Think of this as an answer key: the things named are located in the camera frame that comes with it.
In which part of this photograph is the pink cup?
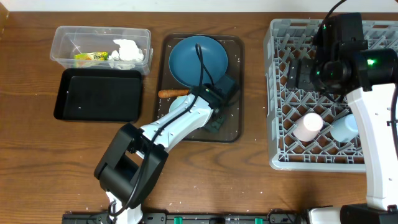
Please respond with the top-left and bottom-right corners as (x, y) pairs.
(293, 113), (323, 142)

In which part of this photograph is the dark blue plate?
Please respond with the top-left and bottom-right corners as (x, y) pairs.
(169, 35), (228, 87)

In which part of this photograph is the orange carrot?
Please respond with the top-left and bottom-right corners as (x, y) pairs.
(158, 89), (190, 98)

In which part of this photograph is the light blue cup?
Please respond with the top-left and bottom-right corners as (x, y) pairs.
(330, 114), (359, 142)

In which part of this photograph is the white tissue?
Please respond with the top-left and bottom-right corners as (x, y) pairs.
(108, 39), (144, 70)

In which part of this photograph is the green yellow snack wrapper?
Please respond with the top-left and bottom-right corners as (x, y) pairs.
(74, 52), (109, 61)

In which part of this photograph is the light blue rice bowl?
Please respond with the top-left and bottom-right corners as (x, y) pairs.
(169, 95), (187, 112)

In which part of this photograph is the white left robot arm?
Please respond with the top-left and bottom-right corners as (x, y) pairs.
(94, 75), (239, 223)

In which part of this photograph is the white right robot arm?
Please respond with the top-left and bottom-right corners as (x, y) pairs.
(286, 12), (397, 223)

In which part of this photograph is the grey dishwasher rack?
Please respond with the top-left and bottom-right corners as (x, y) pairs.
(264, 19), (397, 172)

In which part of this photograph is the dark brown serving tray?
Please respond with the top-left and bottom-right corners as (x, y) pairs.
(157, 33), (244, 142)

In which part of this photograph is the black rectangular bin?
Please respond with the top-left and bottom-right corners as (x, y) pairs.
(53, 68), (142, 122)

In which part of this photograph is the clear plastic bin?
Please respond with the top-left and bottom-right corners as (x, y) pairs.
(50, 26), (153, 75)

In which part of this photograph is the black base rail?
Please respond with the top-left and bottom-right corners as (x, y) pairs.
(61, 209), (309, 224)

